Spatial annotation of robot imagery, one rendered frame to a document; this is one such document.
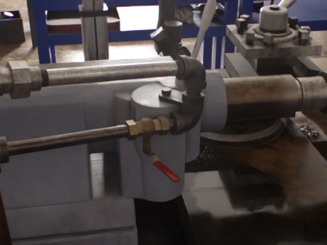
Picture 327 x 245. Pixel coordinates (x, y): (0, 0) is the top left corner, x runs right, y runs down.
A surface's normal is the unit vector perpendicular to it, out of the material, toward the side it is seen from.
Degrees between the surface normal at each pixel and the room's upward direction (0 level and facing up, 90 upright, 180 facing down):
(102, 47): 90
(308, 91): 53
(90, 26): 90
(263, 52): 90
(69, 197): 66
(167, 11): 82
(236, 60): 0
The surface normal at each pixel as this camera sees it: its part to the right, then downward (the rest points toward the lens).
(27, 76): 0.46, -0.15
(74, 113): 0.16, 0.34
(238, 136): 0.01, -0.19
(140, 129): 0.39, 0.07
